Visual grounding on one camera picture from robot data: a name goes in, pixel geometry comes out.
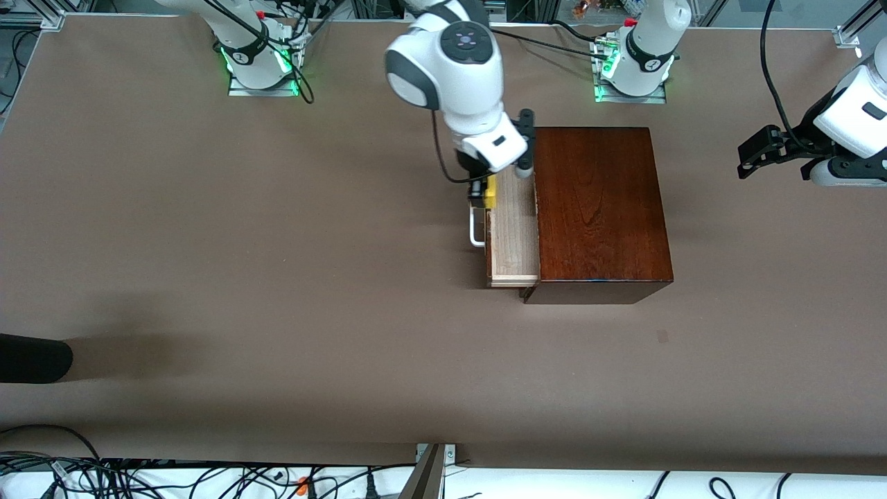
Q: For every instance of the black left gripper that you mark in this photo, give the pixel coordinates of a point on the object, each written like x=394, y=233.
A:
x=802, y=137

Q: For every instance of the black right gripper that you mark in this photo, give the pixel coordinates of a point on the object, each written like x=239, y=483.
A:
x=469, y=166

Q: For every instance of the yellow cube block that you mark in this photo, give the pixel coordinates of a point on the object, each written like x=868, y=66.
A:
x=490, y=194

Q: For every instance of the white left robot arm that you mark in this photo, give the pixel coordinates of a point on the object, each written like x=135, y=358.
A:
x=651, y=41

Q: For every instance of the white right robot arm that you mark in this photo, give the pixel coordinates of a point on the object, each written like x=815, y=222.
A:
x=450, y=69

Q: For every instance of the dark wooden cabinet box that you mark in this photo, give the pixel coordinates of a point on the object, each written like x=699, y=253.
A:
x=603, y=208

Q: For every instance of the black cylinder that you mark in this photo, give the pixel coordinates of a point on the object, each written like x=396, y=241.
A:
x=34, y=358

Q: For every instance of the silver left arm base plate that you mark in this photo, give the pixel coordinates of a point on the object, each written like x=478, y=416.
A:
x=658, y=97

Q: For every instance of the aluminium frame profile with bracket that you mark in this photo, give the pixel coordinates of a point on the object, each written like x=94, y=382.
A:
x=849, y=33

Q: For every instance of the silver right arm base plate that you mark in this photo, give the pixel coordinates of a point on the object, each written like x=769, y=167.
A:
x=239, y=91

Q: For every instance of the silver bracket with dark post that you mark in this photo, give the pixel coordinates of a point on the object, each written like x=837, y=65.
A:
x=426, y=478

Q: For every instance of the long aluminium frame profile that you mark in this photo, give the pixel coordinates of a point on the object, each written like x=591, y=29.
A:
x=28, y=21

